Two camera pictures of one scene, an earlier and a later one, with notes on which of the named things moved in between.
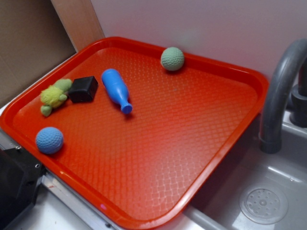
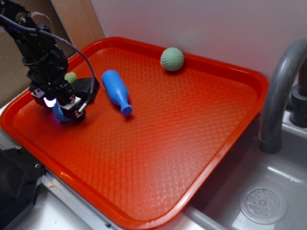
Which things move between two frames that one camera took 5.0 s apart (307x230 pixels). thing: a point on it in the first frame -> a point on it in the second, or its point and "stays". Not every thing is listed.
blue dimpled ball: x=49 y=140 -> x=60 y=114
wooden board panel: x=79 y=21 stays
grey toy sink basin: x=253 y=190 stays
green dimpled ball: x=172 y=59 stays
